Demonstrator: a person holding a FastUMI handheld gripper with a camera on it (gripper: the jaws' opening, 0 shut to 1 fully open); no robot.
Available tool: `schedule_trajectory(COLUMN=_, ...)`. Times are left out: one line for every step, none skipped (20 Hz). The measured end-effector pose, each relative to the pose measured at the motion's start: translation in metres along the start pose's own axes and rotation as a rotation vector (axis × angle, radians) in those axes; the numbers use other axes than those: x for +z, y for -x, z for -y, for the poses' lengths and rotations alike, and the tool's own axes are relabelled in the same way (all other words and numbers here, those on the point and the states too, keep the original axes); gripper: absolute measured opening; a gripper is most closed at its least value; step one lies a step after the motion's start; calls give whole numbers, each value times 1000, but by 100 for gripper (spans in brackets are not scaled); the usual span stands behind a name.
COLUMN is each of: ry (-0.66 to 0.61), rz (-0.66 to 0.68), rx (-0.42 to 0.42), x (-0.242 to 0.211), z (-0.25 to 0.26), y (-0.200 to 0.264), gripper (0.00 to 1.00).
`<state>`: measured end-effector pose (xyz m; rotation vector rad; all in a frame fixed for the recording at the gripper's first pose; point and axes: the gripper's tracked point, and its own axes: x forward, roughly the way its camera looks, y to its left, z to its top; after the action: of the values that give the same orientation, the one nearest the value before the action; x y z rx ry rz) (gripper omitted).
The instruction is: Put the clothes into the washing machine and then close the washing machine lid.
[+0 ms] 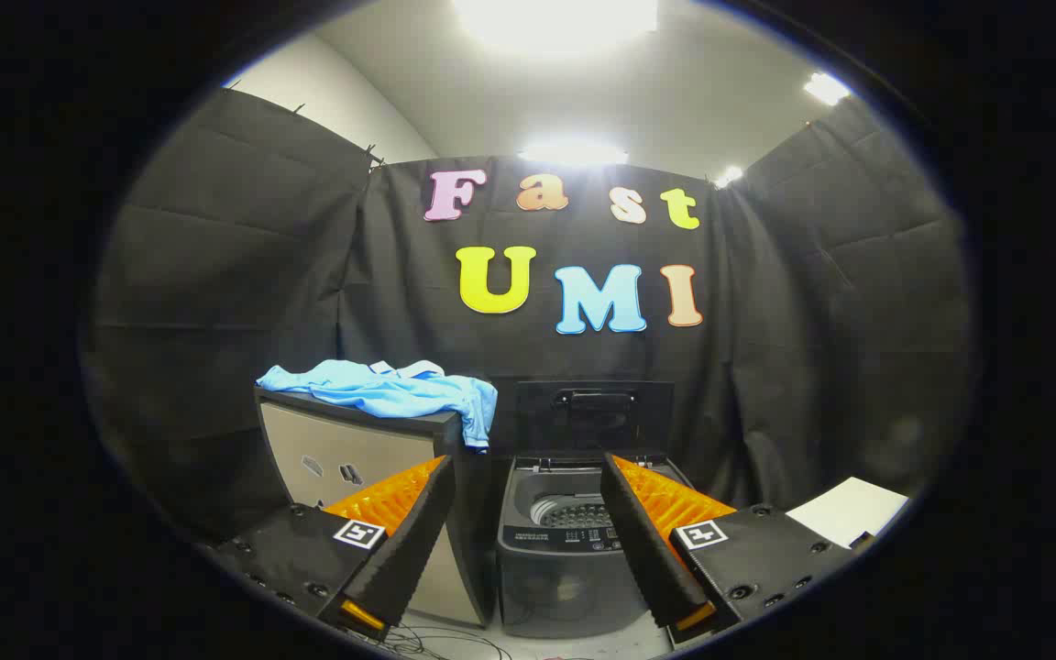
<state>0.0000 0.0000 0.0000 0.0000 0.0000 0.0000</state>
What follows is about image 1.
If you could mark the white flat board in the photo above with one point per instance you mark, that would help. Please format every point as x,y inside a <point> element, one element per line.
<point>849,509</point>

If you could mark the grey cabinet with dark top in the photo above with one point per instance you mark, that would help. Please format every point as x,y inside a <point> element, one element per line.
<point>326,449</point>

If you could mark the dark grey washing machine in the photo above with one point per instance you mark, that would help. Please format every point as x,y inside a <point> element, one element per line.
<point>551,587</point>

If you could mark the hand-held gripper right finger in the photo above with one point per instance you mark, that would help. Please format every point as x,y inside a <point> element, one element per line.
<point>643,541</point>

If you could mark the large ceiling light panel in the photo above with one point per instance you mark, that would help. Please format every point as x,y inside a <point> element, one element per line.
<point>555,23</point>

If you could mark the light blue polo shirt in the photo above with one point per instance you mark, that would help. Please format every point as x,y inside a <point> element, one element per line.
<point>381,390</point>

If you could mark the black backdrop cloth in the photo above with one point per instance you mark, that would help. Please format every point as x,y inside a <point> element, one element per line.
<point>583,357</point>

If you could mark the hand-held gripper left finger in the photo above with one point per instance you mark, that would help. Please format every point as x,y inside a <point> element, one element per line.
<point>413,541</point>

